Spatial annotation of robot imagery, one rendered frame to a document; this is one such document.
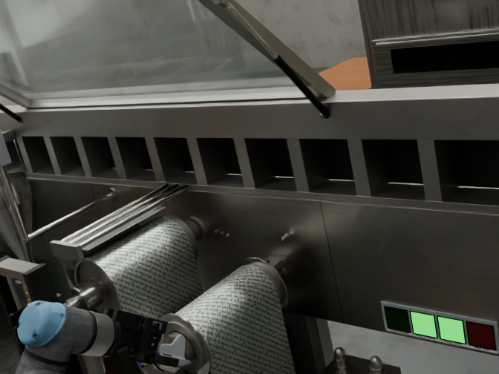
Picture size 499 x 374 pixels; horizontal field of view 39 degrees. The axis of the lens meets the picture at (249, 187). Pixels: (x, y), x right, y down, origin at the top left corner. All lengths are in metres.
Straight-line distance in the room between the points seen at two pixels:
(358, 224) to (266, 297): 0.26
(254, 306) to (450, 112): 0.57
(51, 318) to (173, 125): 0.69
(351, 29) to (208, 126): 9.09
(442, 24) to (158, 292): 2.01
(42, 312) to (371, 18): 2.51
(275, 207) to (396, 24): 1.89
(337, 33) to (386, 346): 7.67
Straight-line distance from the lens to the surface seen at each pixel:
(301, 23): 11.18
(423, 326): 1.51
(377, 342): 3.69
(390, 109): 1.34
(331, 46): 10.94
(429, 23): 3.27
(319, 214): 1.52
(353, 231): 1.49
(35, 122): 2.19
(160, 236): 1.66
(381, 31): 3.40
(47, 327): 1.19
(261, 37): 1.29
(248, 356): 1.53
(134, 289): 1.59
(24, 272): 1.56
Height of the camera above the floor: 1.97
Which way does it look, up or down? 18 degrees down
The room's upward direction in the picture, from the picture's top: 13 degrees counter-clockwise
